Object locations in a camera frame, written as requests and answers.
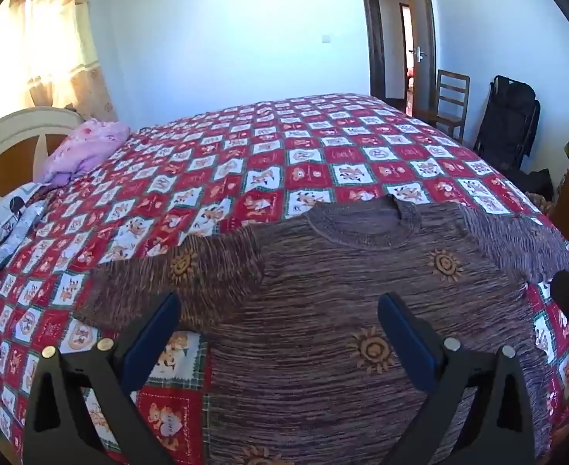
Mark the red printed bedspread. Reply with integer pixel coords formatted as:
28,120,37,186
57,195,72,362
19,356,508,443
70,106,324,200
0,93,569,465

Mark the cream wooden headboard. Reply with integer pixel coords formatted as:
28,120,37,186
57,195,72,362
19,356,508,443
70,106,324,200
0,107,86,226

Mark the pink pillow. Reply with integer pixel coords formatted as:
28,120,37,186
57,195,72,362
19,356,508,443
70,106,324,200
40,119,131,187

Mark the brown wooden door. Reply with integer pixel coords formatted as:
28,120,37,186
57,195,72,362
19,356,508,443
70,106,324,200
402,0,438,119

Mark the black bag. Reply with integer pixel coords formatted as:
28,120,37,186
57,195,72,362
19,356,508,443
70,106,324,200
473,75,554,199

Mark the white patterned pillow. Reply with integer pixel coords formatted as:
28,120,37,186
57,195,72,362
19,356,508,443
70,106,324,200
0,183,53,298

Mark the yellow patterned curtain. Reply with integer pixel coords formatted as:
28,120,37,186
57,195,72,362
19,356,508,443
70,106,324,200
0,0,118,129

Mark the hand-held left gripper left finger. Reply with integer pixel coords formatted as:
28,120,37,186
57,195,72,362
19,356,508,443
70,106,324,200
23,292,183,465

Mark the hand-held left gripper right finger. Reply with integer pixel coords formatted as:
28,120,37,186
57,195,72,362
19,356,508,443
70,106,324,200
378,293,553,465

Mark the wooden chair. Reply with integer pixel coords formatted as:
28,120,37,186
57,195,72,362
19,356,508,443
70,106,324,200
417,69,471,143

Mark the brown knitted sweater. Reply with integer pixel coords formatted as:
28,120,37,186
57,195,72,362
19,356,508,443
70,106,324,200
78,194,569,465

